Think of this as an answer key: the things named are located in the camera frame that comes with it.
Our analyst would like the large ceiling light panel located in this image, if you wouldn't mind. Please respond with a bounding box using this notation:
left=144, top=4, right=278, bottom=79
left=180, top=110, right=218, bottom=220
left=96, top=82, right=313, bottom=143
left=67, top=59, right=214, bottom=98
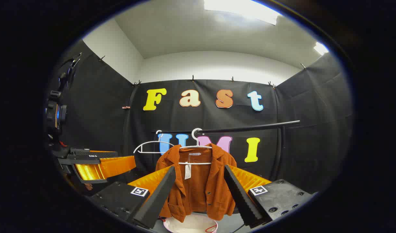
left=203, top=0, right=281, bottom=26

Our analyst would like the bare white plastic hanger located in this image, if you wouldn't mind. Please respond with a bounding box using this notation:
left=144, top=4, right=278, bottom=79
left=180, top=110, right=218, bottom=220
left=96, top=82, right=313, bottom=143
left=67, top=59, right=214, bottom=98
left=133, top=130, right=176, bottom=154

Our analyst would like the orange corduroy jacket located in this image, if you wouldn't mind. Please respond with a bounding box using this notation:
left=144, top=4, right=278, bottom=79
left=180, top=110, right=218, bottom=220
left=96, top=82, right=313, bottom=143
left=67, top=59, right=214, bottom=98
left=155, top=143, right=238, bottom=223

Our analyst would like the black backdrop cloth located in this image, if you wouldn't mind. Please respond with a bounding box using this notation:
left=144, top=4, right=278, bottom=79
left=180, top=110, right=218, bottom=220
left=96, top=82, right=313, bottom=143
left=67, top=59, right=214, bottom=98
left=44, top=40, right=353, bottom=194

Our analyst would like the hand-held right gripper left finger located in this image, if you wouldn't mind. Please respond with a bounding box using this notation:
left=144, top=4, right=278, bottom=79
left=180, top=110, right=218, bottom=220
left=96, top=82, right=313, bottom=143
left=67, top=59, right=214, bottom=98
left=88, top=165, right=176, bottom=229

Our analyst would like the white laundry hamper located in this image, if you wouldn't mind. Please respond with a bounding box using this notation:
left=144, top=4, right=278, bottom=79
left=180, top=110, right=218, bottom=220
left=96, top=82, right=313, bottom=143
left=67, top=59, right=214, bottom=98
left=163, top=212, right=219, bottom=233

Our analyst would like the small ceiling light panel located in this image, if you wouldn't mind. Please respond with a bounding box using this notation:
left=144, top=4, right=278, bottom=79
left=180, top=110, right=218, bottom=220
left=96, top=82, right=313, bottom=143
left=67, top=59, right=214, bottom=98
left=313, top=41, right=329, bottom=55

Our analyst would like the black clothes rack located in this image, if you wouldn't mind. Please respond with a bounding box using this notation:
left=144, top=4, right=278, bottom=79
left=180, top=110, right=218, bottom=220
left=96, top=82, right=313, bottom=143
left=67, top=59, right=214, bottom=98
left=152, top=120, right=301, bottom=182

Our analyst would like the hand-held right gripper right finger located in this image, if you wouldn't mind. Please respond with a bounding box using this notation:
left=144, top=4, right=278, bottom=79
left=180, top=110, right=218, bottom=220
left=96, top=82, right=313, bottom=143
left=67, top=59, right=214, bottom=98
left=224, top=164, right=316, bottom=227

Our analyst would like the white plastic clothes hanger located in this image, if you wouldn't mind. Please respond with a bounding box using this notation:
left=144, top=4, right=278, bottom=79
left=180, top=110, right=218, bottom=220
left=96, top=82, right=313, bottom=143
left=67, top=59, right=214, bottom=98
left=178, top=128, right=213, bottom=165

